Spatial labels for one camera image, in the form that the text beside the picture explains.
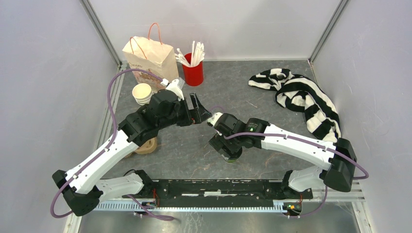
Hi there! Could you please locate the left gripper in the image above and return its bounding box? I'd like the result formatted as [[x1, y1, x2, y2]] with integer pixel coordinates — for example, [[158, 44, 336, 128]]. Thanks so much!
[[158, 92, 212, 130]]

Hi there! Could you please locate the green paper coffee cup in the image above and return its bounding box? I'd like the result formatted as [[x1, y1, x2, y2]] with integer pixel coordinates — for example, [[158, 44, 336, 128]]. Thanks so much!
[[223, 155, 240, 163]]

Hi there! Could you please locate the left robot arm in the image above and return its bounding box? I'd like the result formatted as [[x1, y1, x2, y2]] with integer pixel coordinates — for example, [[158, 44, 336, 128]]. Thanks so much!
[[52, 89, 212, 216]]

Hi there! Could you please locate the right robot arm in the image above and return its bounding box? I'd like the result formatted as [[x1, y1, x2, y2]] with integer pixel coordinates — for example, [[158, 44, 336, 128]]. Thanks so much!
[[207, 113, 357, 198]]

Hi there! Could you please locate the brown paper takeout bag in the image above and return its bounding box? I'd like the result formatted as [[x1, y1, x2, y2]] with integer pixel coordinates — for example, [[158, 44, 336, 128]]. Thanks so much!
[[122, 27, 179, 92]]

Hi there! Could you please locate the red cup holder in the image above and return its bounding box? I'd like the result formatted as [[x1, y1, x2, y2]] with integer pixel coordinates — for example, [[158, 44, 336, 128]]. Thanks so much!
[[182, 61, 204, 86]]

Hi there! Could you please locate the white wrapped straws bundle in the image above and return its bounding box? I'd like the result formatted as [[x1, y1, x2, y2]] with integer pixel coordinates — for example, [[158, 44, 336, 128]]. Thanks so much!
[[174, 41, 205, 67]]

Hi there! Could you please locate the cardboard cup carrier tray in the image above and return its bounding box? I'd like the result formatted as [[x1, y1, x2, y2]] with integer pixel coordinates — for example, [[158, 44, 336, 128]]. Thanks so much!
[[125, 137, 157, 158]]

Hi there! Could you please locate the stack of paper cups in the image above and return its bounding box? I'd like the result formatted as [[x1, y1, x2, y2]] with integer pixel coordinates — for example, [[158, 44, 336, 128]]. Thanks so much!
[[132, 83, 153, 105]]

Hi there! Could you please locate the black white striped cloth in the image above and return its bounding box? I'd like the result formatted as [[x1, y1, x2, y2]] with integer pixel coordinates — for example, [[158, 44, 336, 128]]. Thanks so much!
[[248, 68, 342, 143]]

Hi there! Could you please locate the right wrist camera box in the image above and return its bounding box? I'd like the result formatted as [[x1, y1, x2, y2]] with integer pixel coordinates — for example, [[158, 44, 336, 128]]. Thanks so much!
[[206, 112, 223, 136]]

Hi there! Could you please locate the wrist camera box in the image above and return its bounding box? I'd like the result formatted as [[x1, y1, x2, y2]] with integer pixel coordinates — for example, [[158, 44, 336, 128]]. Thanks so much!
[[206, 112, 223, 136], [166, 77, 185, 100]]

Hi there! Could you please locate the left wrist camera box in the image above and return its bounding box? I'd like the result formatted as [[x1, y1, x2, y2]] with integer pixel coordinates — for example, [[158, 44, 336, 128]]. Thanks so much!
[[166, 77, 185, 100]]

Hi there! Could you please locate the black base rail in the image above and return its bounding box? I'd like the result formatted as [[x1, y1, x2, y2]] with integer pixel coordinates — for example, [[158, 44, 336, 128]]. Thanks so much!
[[133, 179, 313, 208]]

